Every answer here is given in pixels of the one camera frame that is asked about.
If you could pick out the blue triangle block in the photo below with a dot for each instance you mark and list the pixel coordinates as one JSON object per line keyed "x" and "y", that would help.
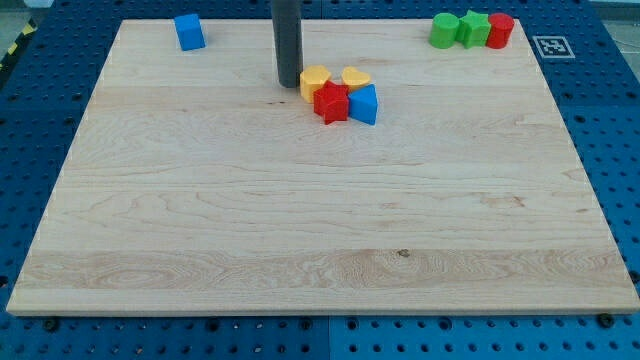
{"x": 363, "y": 104}

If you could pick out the black white fiducial marker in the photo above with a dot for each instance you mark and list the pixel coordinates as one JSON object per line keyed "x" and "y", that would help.
{"x": 553, "y": 47}

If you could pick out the red star block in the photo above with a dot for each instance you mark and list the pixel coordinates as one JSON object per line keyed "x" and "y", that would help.
{"x": 331, "y": 102}

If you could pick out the red cylinder block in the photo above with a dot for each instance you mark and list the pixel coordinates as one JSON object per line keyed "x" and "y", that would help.
{"x": 502, "y": 26}

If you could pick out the blue cube block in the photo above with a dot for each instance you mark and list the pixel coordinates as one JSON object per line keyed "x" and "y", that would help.
{"x": 189, "y": 32}

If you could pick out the yellow heart block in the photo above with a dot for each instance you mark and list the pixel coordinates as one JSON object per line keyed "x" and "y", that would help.
{"x": 355, "y": 79}

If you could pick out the green cylinder block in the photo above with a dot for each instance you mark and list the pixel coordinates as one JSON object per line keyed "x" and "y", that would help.
{"x": 444, "y": 30}

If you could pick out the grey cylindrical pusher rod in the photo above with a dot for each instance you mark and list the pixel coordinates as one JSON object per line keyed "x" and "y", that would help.
{"x": 286, "y": 21}

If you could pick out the wooden board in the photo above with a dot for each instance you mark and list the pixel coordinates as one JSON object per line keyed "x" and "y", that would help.
{"x": 196, "y": 186}

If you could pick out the yellow pentagon block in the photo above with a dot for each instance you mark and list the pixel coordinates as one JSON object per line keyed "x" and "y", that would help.
{"x": 311, "y": 79}

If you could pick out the green star block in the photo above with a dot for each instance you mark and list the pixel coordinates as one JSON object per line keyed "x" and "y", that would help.
{"x": 474, "y": 29}

